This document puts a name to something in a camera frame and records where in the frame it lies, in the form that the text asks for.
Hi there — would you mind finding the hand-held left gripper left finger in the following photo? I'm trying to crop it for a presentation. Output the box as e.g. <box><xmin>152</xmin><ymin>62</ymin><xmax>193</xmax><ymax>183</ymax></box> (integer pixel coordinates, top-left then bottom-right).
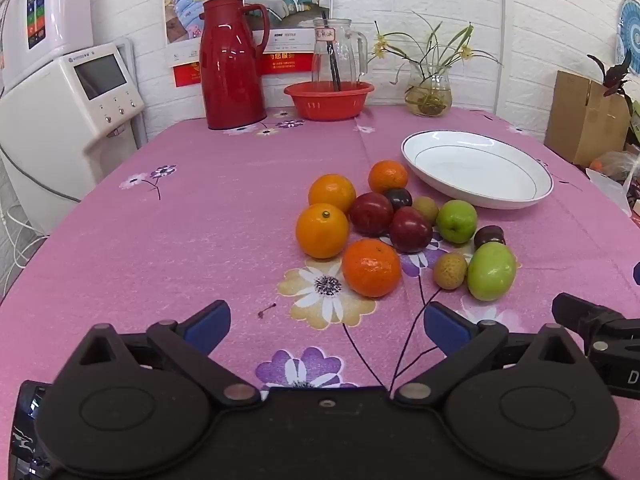
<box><xmin>65</xmin><ymin>300</ymin><xmax>262</xmax><ymax>409</ymax></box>

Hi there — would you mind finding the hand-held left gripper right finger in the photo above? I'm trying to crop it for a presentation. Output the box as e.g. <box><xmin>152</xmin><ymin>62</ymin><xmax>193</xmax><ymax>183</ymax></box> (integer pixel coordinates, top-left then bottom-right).
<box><xmin>392</xmin><ymin>301</ymin><xmax>591</xmax><ymax>408</ymax></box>

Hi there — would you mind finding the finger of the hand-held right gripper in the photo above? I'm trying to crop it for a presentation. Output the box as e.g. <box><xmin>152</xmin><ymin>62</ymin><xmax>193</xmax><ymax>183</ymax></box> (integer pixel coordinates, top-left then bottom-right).
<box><xmin>552</xmin><ymin>292</ymin><xmax>626</xmax><ymax>350</ymax></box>

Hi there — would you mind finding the small tan round fruit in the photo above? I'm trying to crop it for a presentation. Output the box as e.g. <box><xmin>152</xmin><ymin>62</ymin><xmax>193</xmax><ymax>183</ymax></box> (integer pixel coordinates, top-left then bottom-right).
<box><xmin>433</xmin><ymin>253</ymin><xmax>469</xmax><ymax>291</ymax></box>
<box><xmin>412</xmin><ymin>196</ymin><xmax>440</xmax><ymax>226</ymax></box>

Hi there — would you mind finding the large green jujube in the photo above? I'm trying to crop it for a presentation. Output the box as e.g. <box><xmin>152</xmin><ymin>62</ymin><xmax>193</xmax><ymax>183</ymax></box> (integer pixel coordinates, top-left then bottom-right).
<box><xmin>467</xmin><ymin>241</ymin><xmax>517</xmax><ymax>302</ymax></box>

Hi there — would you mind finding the small dark purple plum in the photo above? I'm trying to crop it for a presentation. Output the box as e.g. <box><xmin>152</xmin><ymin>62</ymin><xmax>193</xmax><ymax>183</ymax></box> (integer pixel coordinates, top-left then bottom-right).
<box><xmin>473</xmin><ymin>225</ymin><xmax>506</xmax><ymax>249</ymax></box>
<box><xmin>384</xmin><ymin>187</ymin><xmax>414</xmax><ymax>211</ymax></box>

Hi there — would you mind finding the red apple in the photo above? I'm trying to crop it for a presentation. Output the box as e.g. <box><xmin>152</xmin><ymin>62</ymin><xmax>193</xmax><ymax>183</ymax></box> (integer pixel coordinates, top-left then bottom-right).
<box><xmin>389</xmin><ymin>206</ymin><xmax>434</xmax><ymax>254</ymax></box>
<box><xmin>348</xmin><ymin>192</ymin><xmax>395</xmax><ymax>237</ymax></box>

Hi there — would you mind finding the small green jujube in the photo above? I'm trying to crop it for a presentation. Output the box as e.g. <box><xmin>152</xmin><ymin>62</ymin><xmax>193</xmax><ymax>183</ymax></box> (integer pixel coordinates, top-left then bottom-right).
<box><xmin>436</xmin><ymin>199</ymin><xmax>478</xmax><ymax>244</ymax></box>

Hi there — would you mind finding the white plate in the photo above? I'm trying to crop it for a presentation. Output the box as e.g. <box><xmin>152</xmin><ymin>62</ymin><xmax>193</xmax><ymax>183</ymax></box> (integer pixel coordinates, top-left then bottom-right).
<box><xmin>401</xmin><ymin>130</ymin><xmax>554</xmax><ymax>210</ymax></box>

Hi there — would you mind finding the deep orange mandarin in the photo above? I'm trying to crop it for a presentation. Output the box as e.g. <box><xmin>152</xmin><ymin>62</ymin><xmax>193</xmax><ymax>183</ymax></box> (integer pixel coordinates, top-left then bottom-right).
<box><xmin>342</xmin><ymin>238</ymin><xmax>403</xmax><ymax>298</ymax></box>
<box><xmin>368</xmin><ymin>160</ymin><xmax>410</xmax><ymax>195</ymax></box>

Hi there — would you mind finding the light orange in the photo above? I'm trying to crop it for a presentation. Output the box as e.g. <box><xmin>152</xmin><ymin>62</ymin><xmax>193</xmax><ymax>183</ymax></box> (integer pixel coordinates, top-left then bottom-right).
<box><xmin>295</xmin><ymin>203</ymin><xmax>350</xmax><ymax>260</ymax></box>
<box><xmin>307</xmin><ymin>174</ymin><xmax>357</xmax><ymax>216</ymax></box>

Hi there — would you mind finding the pink floral tablecloth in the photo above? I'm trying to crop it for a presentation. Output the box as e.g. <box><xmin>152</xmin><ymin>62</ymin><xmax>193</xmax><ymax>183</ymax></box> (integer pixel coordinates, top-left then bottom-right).
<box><xmin>0</xmin><ymin>105</ymin><xmax>640</xmax><ymax>480</ymax></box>

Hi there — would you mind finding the clear plastic bag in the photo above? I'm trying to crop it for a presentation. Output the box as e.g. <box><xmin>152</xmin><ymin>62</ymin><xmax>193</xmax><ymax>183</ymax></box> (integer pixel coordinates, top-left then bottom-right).
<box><xmin>585</xmin><ymin>150</ymin><xmax>640</xmax><ymax>218</ymax></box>

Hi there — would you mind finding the cardboard box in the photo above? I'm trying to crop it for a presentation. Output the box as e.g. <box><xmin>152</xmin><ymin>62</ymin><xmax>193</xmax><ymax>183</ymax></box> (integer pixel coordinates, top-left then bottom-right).
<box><xmin>544</xmin><ymin>70</ymin><xmax>632</xmax><ymax>167</ymax></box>

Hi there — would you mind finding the glass vase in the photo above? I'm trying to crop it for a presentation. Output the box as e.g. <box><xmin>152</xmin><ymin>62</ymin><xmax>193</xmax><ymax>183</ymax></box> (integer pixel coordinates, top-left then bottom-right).
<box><xmin>404</xmin><ymin>63</ymin><xmax>453</xmax><ymax>117</ymax></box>

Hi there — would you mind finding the dark red leafy plant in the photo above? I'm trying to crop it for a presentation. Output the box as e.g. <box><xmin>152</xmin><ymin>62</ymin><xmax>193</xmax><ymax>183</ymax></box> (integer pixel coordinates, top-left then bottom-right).
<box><xmin>587</xmin><ymin>50</ymin><xmax>636</xmax><ymax>106</ymax></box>

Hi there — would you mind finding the red plastic basin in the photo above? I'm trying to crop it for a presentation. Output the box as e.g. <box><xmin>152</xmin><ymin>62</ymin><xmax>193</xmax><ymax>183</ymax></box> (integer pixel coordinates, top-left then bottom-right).
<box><xmin>283</xmin><ymin>81</ymin><xmax>375</xmax><ymax>122</ymax></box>

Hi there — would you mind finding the red thermos jug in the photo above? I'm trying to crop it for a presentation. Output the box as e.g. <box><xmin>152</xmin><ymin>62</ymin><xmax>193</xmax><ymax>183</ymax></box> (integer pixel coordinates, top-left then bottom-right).
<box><xmin>199</xmin><ymin>0</ymin><xmax>271</xmax><ymax>131</ymax></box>

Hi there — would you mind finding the white appliance with screen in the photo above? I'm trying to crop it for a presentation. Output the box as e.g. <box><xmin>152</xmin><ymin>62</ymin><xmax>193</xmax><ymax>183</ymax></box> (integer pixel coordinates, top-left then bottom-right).
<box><xmin>0</xmin><ymin>42</ymin><xmax>146</xmax><ymax>236</ymax></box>

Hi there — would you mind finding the green orchid plant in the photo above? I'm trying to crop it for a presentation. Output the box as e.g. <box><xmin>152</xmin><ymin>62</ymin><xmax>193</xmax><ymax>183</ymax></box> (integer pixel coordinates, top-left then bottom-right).
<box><xmin>367</xmin><ymin>10</ymin><xmax>503</xmax><ymax>86</ymax></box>

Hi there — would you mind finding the glass pitcher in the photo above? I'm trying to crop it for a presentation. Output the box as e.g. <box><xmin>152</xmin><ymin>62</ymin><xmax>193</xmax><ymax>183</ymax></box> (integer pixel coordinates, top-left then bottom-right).
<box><xmin>311</xmin><ymin>18</ymin><xmax>369</xmax><ymax>92</ymax></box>

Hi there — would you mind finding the black stirring stick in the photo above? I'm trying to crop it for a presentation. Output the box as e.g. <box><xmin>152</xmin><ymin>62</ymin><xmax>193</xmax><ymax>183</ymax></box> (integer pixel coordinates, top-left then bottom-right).
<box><xmin>321</xmin><ymin>10</ymin><xmax>342</xmax><ymax>92</ymax></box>

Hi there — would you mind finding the white pipe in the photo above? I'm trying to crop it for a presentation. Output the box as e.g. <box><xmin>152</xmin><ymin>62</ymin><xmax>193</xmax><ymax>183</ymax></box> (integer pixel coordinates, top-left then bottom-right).
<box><xmin>492</xmin><ymin>0</ymin><xmax>508</xmax><ymax>113</ymax></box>

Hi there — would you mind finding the tall white appliance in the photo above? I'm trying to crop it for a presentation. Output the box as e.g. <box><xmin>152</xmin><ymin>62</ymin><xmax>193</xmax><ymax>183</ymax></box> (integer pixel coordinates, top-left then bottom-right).
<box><xmin>0</xmin><ymin>0</ymin><xmax>95</xmax><ymax>92</ymax></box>

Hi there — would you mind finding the blue round wall decoration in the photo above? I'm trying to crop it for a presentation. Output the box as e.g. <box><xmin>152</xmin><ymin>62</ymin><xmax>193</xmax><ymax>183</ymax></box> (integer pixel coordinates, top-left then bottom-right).
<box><xmin>614</xmin><ymin>0</ymin><xmax>640</xmax><ymax>78</ymax></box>

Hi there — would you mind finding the bedding wall poster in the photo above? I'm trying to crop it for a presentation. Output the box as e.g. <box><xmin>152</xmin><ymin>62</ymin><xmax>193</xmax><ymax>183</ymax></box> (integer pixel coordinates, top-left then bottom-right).
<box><xmin>163</xmin><ymin>0</ymin><xmax>335</xmax><ymax>88</ymax></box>

